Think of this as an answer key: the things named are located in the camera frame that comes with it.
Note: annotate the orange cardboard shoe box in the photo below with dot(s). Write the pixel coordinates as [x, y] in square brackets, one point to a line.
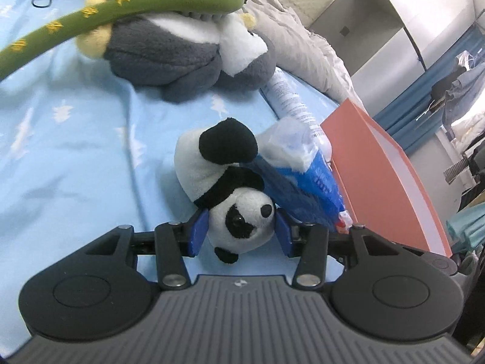
[381, 189]

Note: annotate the grey penguin plush toy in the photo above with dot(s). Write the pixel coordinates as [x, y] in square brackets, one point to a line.
[183, 54]

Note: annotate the blue plastic snack bag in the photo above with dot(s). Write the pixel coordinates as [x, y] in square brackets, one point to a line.
[297, 177]

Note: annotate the hanging grey clothes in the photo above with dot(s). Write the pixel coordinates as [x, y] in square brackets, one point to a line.
[455, 93]

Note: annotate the blue star bedsheet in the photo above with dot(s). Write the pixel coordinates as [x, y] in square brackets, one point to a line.
[83, 151]

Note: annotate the panda plush toy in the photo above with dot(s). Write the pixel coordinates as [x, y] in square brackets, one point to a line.
[210, 167]

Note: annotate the grey quilt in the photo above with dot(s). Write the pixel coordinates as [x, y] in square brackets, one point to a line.
[301, 52]

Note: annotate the blue curtain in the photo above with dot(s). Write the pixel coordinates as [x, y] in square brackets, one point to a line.
[406, 119]

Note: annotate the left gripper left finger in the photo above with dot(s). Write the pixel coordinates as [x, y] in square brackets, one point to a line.
[173, 242]

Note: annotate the green long plush toy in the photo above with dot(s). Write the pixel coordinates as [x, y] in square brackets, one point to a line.
[27, 48]

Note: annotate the white spray bottle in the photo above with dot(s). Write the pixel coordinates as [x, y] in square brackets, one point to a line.
[286, 102]

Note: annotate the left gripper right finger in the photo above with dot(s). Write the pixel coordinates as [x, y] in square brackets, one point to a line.
[308, 242]

